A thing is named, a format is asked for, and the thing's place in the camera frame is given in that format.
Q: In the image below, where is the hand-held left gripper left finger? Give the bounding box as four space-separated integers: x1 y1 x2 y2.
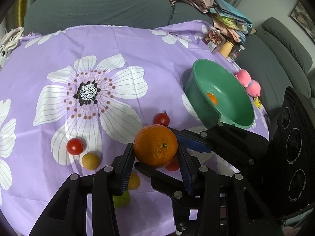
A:
30 143 136 236

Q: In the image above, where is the small yellow round fruit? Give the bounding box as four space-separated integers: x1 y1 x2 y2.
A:
82 152 100 171
127 171 141 190

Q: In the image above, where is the green lime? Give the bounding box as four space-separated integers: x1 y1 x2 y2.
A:
113 190 131 208

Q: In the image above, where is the grey sofa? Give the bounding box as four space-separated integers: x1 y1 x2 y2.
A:
23 0 315 118

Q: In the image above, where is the clear plastic bottle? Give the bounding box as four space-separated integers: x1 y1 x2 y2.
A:
228 44 246 62

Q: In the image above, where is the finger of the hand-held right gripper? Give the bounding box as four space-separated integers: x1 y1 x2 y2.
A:
134 162 201 232
175 122 269 167

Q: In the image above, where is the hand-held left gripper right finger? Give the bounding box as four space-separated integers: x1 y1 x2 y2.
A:
176 143 283 236

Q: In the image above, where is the red patterned snack packet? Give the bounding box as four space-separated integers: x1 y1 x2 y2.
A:
203 27 227 53

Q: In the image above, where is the green plastic bowl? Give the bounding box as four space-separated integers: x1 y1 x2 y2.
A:
184 59 255 129

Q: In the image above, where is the red cherry tomato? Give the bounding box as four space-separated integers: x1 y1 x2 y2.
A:
153 111 171 126
66 138 85 155
164 159 180 172

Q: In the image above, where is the framed wall picture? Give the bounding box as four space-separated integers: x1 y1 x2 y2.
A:
289 1 315 40

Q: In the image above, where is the small orange kumquat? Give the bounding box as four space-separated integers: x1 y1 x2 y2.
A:
206 92 218 105

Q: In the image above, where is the purple floral cloth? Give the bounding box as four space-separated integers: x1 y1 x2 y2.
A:
0 20 271 236

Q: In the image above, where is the white knitted cloth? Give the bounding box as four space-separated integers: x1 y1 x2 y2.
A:
0 27 25 57

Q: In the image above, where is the large orange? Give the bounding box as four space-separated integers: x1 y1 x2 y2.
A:
133 124 178 168

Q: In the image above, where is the pink plush toy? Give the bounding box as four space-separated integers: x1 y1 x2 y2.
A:
235 69 262 97

